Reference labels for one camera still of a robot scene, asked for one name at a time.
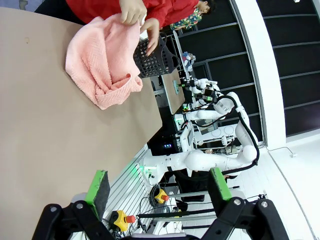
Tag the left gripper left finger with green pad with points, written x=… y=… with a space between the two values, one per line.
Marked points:
x=96 y=190

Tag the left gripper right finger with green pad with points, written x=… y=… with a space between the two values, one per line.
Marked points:
x=220 y=187

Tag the pink towel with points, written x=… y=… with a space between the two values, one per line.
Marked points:
x=87 y=57

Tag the person's left forearm red sleeve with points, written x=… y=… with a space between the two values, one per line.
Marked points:
x=172 y=11

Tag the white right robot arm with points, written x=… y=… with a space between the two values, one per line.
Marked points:
x=200 y=158

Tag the person's left hand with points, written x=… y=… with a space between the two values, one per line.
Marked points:
x=153 y=31

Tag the person's right hand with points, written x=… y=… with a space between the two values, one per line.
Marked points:
x=132 y=11

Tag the yellow emergency stop button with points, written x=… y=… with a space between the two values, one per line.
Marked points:
x=161 y=196
x=121 y=220

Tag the black computer case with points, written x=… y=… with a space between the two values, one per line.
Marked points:
x=162 y=146

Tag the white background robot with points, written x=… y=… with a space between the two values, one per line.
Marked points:
x=202 y=86

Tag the brown background table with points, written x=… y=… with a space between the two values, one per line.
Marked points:
x=172 y=96

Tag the black perforated plastic basket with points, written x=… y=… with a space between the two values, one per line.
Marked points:
x=155 y=62

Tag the bystander in floral shirt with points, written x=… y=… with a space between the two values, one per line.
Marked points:
x=190 y=20

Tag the person's red jacket torso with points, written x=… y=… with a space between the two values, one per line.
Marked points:
x=100 y=10

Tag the white slatted base plate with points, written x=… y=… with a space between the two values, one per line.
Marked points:
x=127 y=187

